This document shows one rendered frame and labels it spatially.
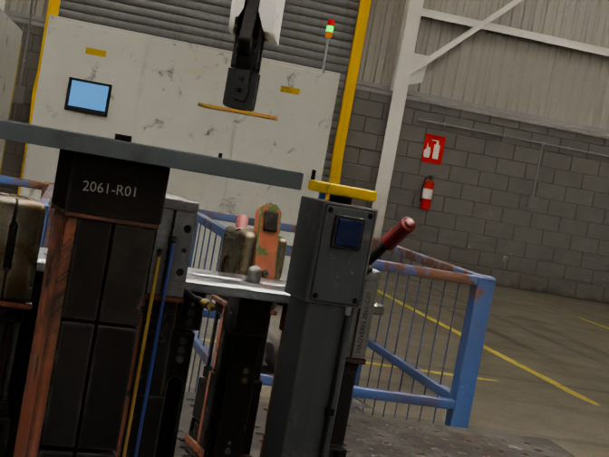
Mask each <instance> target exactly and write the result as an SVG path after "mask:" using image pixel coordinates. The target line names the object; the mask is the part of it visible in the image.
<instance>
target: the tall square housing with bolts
mask: <svg viewBox="0 0 609 457"><path fill-rule="evenodd" d="M198 207H199V203H198V202H196V201H194V200H191V199H186V198H183V197H180V196H178V195H173V194H167V193H166V198H165V202H164V208H163V213H162V219H161V223H160V224H159V229H155V233H154V238H153V243H152V249H151V254H150V263H149V269H148V275H147V280H146V285H145V290H144V296H143V299H142V301H141V304H140V308H141V311H140V322H139V325H138V326H134V327H135V328H136V329H137V330H138V333H137V337H136V343H135V348H134V354H133V358H132V364H131V370H130V380H129V384H128V390H127V395H126V401H125V406H124V411H123V416H122V422H121V431H120V437H119V442H118V448H117V451H113V452H114V454H115V455H116V457H154V455H155V451H156V445H157V440H158V434H159V429H160V419H161V415H162V409H163V404H164V398H165V397H164V396H163V395H162V394H161V390H162V385H163V379H164V374H165V369H166V363H167V358H168V352H169V343H170V338H171V332H172V327H173V322H174V316H175V312H176V306H177V303H180V304H183V302H184V297H183V294H184V288H185V284H186V278H187V273H188V267H189V258H190V252H191V248H192V242H193V237H194V231H195V227H196V221H197V215H198Z"/></svg>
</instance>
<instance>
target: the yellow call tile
mask: <svg viewBox="0 0 609 457"><path fill-rule="evenodd" d="M308 189H309V190H313V191H318V192H322V193H326V194H330V196H329V201H332V202H337V203H342V204H348V205H352V200H353V199H361V200H367V201H372V202H374V201H376V197H377V192H376V191H373V190H365V189H360V188H355V187H351V186H345V185H341V184H335V183H331V182H324V181H320V180H309V184H308Z"/></svg>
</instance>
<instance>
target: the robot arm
mask: <svg viewBox="0 0 609 457"><path fill-rule="evenodd" d="M284 7H285V0H232V4H231V11H230V19H229V32H230V33H231V34H232V35H233V37H234V38H235V42H234V48H233V53H232V59H231V65H230V67H232V68H230V67H228V72H227V81H226V87H225V92H224V98H223V104H224V105H225V106H227V107H228V108H230V107H234V108H238V109H244V110H248V111H249V112H252V111H253V110H254V109H255V107H256V97H257V91H258V86H259V81H260V74H259V72H260V66H261V61H262V56H263V51H264V45H265V39H267V41H268V42H269V43H270V45H271V47H272V48H276V47H277V46H278V43H279V36H280V30H281V24H282V19H283V12H284Z"/></svg>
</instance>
